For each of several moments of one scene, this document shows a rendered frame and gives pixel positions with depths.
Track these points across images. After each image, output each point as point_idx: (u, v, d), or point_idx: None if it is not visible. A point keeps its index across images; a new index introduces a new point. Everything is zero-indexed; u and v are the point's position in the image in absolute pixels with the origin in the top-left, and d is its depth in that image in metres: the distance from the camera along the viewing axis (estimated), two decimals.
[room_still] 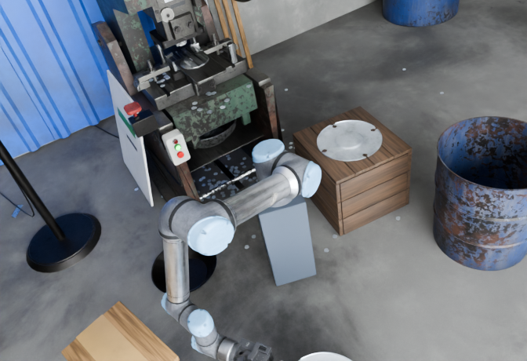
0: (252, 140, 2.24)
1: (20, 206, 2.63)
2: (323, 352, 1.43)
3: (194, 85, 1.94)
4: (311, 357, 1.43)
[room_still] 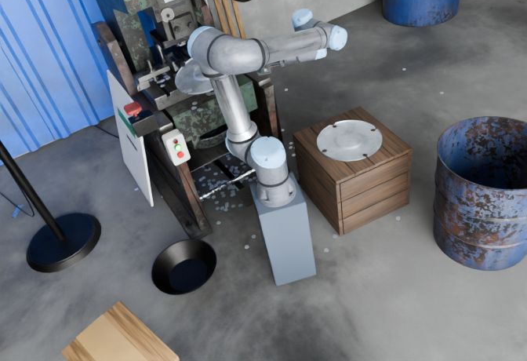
0: None
1: (20, 206, 2.63)
2: None
3: None
4: None
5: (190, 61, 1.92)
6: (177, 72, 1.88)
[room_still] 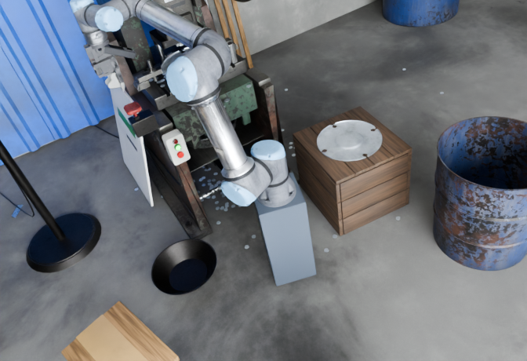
0: (252, 140, 2.24)
1: (20, 206, 2.63)
2: None
3: None
4: None
5: (188, 49, 2.05)
6: (172, 54, 2.02)
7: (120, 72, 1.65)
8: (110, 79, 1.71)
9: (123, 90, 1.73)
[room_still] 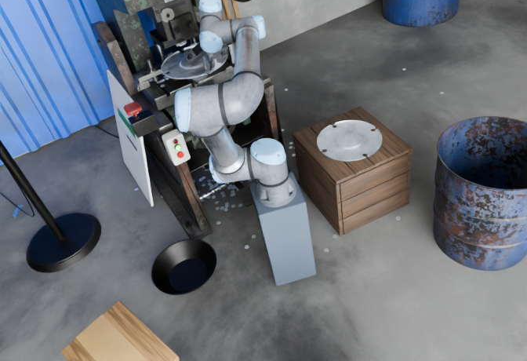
0: (252, 140, 2.24)
1: (20, 206, 2.63)
2: (227, 56, 1.92)
3: (194, 85, 1.94)
4: (225, 53, 1.95)
5: (163, 71, 1.92)
6: (169, 76, 1.87)
7: None
8: (216, 64, 1.80)
9: None
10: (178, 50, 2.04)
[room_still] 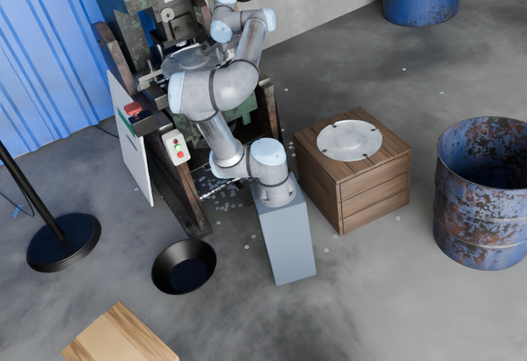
0: (252, 140, 2.24)
1: (20, 206, 2.63)
2: (184, 48, 2.05)
3: None
4: (178, 52, 2.03)
5: (215, 68, 1.86)
6: None
7: None
8: (229, 55, 1.84)
9: (220, 61, 1.88)
10: None
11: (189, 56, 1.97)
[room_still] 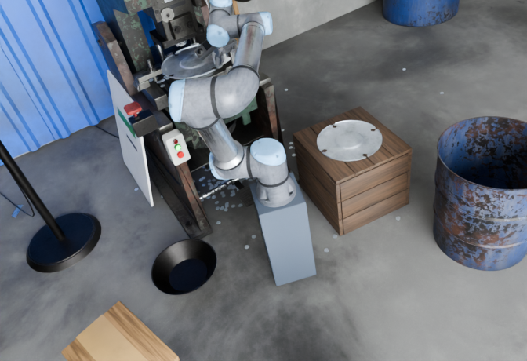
0: (252, 140, 2.24)
1: (20, 206, 2.63)
2: (161, 68, 1.93)
3: None
4: (165, 72, 1.91)
5: None
6: None
7: None
8: (225, 59, 1.82)
9: None
10: None
11: (184, 63, 1.93)
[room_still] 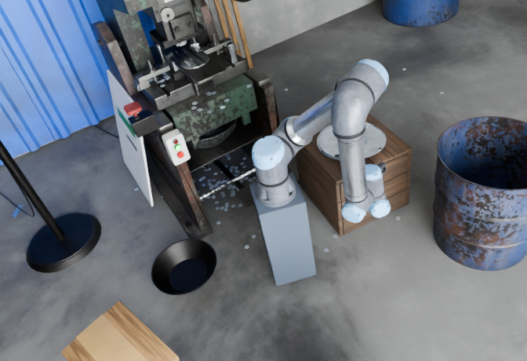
0: (252, 140, 2.24)
1: (20, 206, 2.63)
2: None
3: (194, 85, 1.94)
4: (332, 129, 2.11)
5: (376, 151, 1.92)
6: (385, 141, 1.96)
7: None
8: None
9: None
10: (338, 157, 1.92)
11: None
